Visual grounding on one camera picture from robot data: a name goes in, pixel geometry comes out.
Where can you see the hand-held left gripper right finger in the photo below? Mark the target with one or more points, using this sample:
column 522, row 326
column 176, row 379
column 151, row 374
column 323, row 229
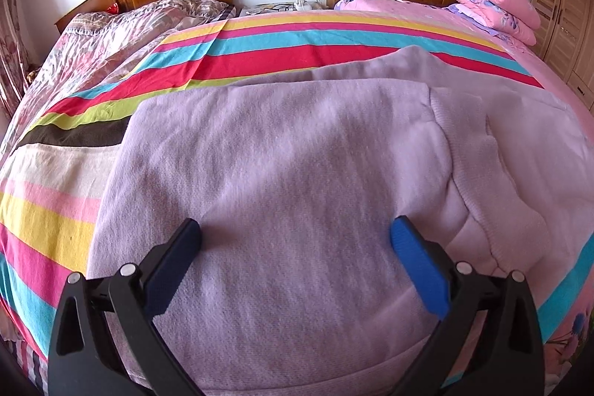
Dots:
column 417, row 266

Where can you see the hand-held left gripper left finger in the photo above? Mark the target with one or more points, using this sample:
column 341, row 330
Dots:
column 178, row 257

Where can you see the lilac knitted sweater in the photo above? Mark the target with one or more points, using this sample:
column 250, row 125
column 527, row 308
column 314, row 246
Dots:
column 287, row 173

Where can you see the striped mattress side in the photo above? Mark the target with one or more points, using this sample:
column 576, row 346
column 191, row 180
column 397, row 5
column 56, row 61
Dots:
column 30, row 363

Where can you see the pink grey floral bedspread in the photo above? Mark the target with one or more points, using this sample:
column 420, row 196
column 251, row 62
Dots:
column 93, row 48

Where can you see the rainbow striped blanket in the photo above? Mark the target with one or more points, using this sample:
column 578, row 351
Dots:
column 301, row 52

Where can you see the small red object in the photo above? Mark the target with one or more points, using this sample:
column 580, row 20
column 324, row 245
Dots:
column 112, row 8

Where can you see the cluttered nightstand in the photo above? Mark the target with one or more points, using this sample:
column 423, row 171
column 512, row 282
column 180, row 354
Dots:
column 269, row 8

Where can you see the floral curtain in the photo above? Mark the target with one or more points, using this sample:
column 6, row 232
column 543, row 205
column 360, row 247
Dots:
column 11, row 43

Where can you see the folded pink floral quilt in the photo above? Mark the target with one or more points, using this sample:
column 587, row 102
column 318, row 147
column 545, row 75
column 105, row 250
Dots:
column 510, row 1

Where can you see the beige wardrobe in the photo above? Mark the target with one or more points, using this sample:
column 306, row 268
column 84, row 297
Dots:
column 566, row 6

